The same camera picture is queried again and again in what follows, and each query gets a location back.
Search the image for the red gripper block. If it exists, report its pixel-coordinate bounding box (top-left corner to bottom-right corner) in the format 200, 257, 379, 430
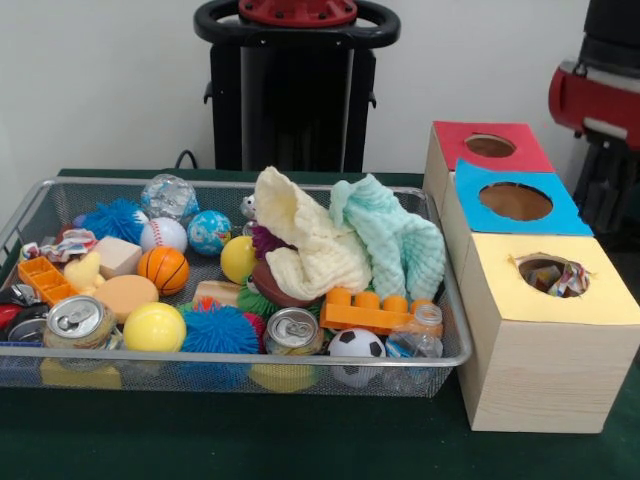
548, 62, 640, 234

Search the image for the wooden box with three holes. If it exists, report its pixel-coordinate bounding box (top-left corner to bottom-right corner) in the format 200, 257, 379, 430
422, 121, 640, 434

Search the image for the light teal waffle cloth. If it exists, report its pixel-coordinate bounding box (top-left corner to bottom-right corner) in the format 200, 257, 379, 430
328, 174, 446, 301

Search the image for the cream waffle cloth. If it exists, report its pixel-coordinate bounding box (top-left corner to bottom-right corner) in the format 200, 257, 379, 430
252, 165, 374, 300

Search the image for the red white blue cloth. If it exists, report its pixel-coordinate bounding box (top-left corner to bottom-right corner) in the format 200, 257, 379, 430
19, 228, 99, 264

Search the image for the orange toy building block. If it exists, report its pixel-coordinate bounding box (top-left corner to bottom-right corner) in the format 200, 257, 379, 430
319, 288, 444, 335

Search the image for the black and white soccer ball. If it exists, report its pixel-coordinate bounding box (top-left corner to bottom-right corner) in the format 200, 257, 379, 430
328, 327, 387, 387

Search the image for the blue and green globe ball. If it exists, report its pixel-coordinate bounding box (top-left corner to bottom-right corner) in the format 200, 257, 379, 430
187, 209, 233, 257

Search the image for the blue spiky rubber ball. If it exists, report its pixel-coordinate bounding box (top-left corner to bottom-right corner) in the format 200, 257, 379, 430
180, 299, 264, 356
74, 199, 150, 242

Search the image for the dark green table cloth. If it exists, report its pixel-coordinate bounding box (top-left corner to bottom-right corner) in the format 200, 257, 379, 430
0, 168, 640, 480

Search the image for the white toy baseball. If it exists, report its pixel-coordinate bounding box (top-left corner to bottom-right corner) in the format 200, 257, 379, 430
139, 217, 189, 254

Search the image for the orange toy basketball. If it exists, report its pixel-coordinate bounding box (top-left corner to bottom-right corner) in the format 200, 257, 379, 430
136, 245, 191, 296

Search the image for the yellow smooth ball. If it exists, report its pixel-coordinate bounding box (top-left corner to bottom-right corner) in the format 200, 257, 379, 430
122, 303, 188, 353

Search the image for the shallow wire mesh bin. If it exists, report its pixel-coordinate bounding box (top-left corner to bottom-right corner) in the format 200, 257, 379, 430
0, 177, 474, 399

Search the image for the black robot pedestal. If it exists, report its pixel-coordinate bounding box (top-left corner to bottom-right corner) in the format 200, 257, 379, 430
193, 0, 402, 174

